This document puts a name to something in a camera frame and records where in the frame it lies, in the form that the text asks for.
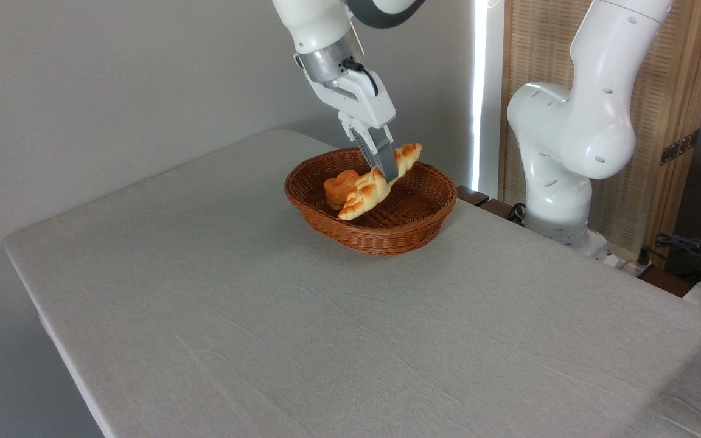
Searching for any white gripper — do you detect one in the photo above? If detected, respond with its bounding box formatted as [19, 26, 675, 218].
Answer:
[293, 52, 400, 184]

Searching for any long braided bread loaf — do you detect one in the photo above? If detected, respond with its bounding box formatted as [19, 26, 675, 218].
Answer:
[338, 143, 424, 221]

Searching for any round orange bread bun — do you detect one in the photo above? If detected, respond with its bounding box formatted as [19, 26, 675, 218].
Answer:
[324, 170, 361, 212]

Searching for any brown wicker basket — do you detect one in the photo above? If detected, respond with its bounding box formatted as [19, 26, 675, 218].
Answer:
[284, 147, 459, 256]

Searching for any dark wooden table edge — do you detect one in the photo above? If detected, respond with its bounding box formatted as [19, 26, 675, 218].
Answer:
[456, 185, 526, 226]

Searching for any grey tablecloth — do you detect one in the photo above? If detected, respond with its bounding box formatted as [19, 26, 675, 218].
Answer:
[2, 128, 701, 438]

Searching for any white power strip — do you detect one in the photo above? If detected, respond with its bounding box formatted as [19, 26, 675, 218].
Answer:
[594, 245, 638, 273]

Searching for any metal screen hinge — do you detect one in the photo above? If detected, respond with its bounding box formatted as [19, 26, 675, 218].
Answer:
[660, 129, 700, 166]

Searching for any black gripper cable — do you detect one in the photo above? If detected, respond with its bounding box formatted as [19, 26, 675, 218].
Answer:
[341, 57, 381, 97]

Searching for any black cable bundle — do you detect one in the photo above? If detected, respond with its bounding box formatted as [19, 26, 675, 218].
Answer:
[638, 232, 701, 288]

